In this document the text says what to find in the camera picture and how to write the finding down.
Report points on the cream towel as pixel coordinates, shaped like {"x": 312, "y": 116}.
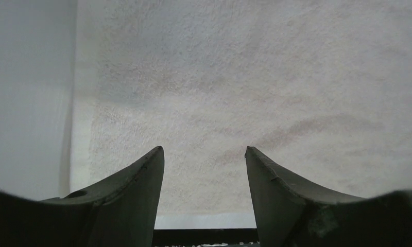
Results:
{"x": 323, "y": 88}

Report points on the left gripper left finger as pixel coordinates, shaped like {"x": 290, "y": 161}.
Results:
{"x": 119, "y": 210}

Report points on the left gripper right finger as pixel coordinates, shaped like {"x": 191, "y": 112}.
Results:
{"x": 281, "y": 199}

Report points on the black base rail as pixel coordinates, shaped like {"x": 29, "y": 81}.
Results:
{"x": 206, "y": 237}

